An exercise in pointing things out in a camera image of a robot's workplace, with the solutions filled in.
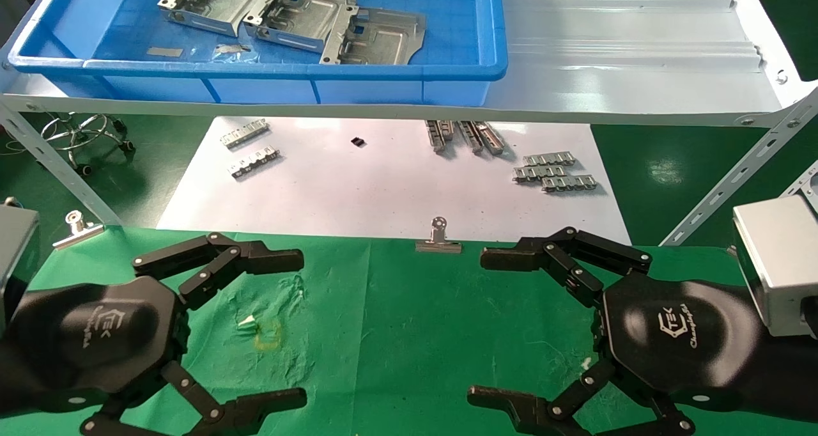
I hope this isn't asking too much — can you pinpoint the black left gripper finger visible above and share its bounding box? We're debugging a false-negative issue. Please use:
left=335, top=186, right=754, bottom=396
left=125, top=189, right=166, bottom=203
left=132, top=232, right=305, bottom=311
left=79, top=361, right=309, bottom=436

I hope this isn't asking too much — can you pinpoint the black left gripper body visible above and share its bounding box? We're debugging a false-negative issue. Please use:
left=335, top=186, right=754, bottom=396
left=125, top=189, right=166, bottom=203
left=12, top=275, right=190, bottom=414

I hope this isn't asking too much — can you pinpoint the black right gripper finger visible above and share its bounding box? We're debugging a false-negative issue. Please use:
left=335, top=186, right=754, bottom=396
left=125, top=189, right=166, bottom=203
left=467, top=357, right=697, bottom=436
left=479, top=226, right=654, bottom=309

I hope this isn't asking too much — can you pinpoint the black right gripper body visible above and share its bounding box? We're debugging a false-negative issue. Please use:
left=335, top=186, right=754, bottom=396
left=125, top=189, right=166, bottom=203
left=593, top=272, right=766, bottom=414

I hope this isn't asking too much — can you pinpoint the silver stamped metal plate part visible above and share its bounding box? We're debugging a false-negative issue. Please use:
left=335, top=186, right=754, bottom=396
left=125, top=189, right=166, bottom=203
left=319, top=5, right=428, bottom=66

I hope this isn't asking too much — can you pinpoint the silver binder clip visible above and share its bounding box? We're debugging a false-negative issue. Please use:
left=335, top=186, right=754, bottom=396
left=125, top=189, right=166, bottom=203
left=415, top=217, right=463, bottom=254
left=52, top=210, right=105, bottom=251

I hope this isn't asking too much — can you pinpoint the white sheet under rack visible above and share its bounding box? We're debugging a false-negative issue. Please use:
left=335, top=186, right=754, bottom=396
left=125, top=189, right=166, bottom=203
left=156, top=117, right=633, bottom=245

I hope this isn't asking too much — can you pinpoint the green table cloth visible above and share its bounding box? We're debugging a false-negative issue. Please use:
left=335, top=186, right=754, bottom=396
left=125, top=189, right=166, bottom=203
left=0, top=225, right=818, bottom=436

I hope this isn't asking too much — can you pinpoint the white perforated angle strut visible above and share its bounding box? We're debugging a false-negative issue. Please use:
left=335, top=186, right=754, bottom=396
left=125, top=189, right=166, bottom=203
left=0, top=100, right=123, bottom=227
left=660, top=91, right=818, bottom=247

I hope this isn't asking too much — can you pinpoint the blue plastic bin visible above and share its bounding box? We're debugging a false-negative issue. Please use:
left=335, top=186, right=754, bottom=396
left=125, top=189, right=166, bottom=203
left=8, top=0, right=509, bottom=107

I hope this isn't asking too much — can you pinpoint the chrome stool base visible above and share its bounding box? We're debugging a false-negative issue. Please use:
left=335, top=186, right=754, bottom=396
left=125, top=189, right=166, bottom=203
left=40, top=112, right=135, bottom=172

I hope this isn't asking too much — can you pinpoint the crumpled clear plastic film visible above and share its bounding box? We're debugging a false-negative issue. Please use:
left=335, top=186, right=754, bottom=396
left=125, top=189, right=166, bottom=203
left=212, top=42, right=260, bottom=63

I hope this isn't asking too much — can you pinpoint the silver stamped metal housing part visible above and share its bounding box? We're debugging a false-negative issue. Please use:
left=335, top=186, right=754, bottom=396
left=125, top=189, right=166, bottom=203
left=158, top=0, right=275, bottom=38
left=242, top=0, right=358, bottom=54

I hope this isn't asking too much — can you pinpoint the small silver connector bracket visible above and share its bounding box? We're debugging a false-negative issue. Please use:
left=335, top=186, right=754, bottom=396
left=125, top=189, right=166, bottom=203
left=513, top=164, right=567, bottom=185
left=220, top=119, right=270, bottom=150
left=541, top=175, right=599, bottom=194
left=229, top=145, right=281, bottom=180
left=523, top=153, right=576, bottom=168

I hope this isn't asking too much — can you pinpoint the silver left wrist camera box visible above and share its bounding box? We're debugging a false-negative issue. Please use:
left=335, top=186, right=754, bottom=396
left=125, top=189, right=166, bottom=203
left=0, top=198, right=41, bottom=338

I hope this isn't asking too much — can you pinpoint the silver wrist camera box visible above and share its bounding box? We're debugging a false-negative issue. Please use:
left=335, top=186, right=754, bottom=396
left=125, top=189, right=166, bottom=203
left=732, top=194, right=818, bottom=339
left=0, top=198, right=41, bottom=338

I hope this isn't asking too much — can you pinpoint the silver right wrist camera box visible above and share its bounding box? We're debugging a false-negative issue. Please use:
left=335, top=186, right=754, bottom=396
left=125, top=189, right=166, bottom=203
left=732, top=194, right=818, bottom=339

